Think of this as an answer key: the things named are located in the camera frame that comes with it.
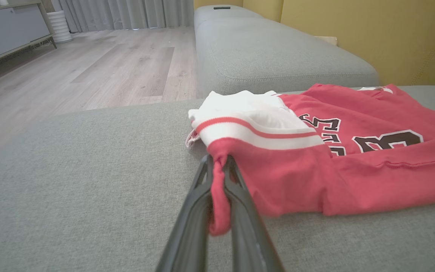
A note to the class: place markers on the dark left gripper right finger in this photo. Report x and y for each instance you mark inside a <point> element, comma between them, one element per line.
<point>247,234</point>

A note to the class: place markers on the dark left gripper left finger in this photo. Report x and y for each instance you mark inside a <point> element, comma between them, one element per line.
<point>191,230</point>

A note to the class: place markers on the red white basketball jersey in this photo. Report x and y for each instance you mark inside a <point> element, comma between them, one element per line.
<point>353,177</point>

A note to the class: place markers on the large grey sofa seat cushion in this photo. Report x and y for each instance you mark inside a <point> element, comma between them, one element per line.
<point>89,189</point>

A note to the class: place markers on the small black remote control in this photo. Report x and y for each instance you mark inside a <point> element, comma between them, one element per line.
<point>222,7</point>

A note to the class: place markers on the grey pleated curtain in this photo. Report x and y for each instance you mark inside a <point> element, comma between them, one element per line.
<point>127,13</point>

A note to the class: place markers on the white ribbed cylinder appliance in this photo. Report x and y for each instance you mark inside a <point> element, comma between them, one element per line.
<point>59,26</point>

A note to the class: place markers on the grey wooden tv cabinet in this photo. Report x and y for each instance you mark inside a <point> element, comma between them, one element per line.
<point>10,30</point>

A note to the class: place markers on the small white object on cabinet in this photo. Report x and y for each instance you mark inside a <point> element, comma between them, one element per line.
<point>3,2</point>

